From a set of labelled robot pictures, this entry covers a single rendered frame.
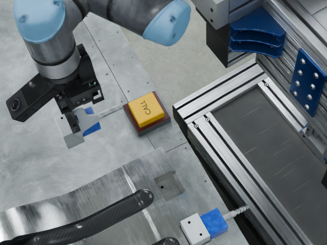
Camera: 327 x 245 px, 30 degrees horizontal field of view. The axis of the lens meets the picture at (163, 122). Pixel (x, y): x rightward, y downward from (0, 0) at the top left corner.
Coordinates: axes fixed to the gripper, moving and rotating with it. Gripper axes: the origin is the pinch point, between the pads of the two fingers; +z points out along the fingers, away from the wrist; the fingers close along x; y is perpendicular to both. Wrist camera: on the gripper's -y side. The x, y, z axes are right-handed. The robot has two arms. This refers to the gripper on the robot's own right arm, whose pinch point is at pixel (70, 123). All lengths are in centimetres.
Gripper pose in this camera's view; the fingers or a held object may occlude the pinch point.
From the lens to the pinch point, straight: 120.2
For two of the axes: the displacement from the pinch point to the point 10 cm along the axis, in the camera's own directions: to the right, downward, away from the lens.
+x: -4.5, -7.7, 4.5
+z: 0.7, 4.7, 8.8
